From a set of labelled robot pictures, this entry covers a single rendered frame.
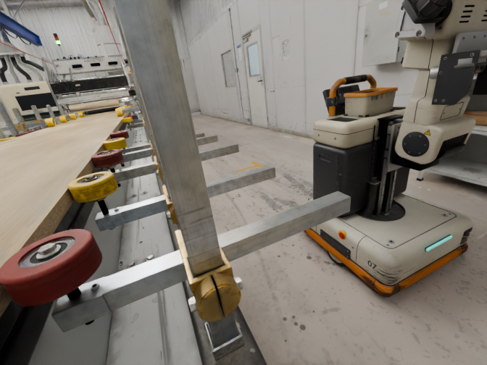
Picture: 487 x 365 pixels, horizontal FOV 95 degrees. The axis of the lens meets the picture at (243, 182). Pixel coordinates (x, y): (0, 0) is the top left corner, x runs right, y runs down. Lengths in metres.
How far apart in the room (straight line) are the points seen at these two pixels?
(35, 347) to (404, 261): 1.19
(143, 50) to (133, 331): 0.50
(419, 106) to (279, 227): 0.90
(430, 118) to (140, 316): 1.13
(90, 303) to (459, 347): 1.29
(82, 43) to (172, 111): 11.45
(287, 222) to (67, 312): 0.29
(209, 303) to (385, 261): 1.02
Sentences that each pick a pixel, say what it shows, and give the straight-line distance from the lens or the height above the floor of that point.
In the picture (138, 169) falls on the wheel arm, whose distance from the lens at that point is 0.77.
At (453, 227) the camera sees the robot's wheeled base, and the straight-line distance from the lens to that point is 1.52.
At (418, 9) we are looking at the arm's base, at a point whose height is 1.18.
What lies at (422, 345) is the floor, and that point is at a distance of 1.32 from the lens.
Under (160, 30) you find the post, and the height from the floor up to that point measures 1.08.
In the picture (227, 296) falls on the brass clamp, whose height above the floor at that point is 0.83.
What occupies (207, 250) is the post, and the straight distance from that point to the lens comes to 0.26.
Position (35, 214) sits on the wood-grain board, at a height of 0.90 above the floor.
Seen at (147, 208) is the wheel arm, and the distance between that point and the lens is 0.55.
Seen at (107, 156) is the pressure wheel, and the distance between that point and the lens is 0.74.
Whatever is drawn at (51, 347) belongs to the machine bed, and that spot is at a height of 0.78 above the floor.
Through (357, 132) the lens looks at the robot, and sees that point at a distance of 1.21.
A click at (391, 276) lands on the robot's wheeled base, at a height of 0.19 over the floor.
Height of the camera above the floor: 1.04
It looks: 23 degrees down
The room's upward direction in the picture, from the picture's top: 8 degrees counter-clockwise
